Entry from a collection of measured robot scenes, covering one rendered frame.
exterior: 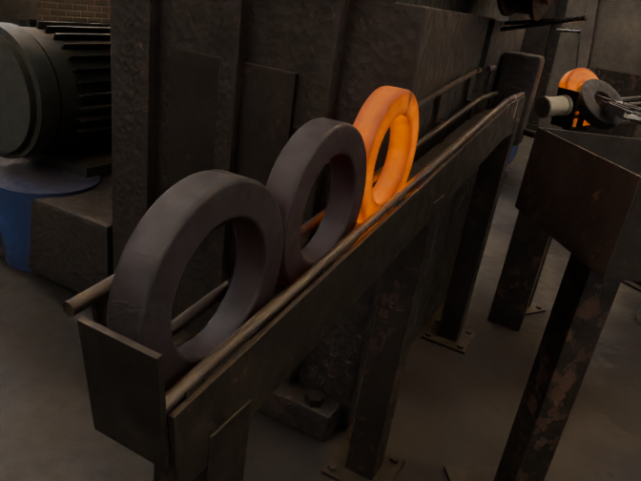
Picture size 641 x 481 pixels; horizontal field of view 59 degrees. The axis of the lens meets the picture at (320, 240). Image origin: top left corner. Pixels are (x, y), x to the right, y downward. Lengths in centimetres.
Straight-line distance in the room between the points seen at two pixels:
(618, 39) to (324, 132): 363
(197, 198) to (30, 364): 113
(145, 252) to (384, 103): 40
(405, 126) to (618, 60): 337
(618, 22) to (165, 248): 387
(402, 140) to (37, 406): 95
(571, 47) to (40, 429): 372
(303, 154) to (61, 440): 90
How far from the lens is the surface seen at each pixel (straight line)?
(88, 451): 125
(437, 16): 105
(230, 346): 47
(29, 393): 141
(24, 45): 180
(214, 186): 42
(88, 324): 43
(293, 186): 52
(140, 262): 40
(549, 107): 173
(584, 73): 189
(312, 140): 54
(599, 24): 416
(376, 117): 69
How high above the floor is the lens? 86
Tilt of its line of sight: 23 degrees down
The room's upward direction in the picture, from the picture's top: 8 degrees clockwise
